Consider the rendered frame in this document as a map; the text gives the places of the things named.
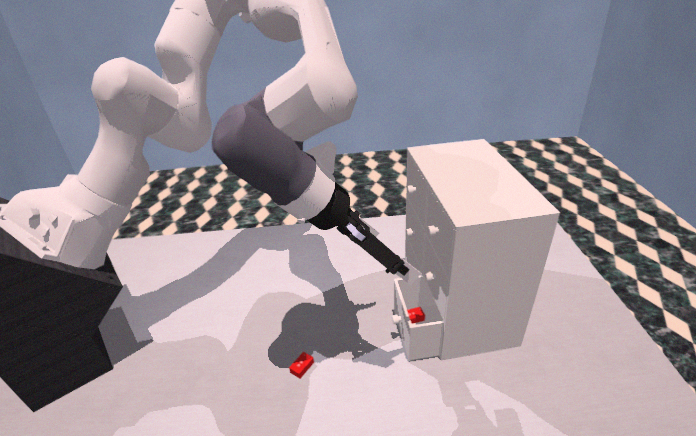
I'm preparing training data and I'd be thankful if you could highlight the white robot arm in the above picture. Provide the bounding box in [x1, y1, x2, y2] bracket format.
[0, 0, 358, 269]

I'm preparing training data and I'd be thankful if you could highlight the white chest of drawers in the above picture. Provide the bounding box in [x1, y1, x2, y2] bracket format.
[406, 139, 560, 360]

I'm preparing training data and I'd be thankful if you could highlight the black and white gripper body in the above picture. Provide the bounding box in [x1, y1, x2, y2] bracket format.
[307, 182, 361, 234]

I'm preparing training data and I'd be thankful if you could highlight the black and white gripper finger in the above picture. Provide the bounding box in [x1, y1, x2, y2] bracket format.
[336, 211, 421, 285]
[348, 207, 379, 237]

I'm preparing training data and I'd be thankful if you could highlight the small red block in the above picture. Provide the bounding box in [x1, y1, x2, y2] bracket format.
[408, 307, 425, 324]
[289, 352, 314, 379]

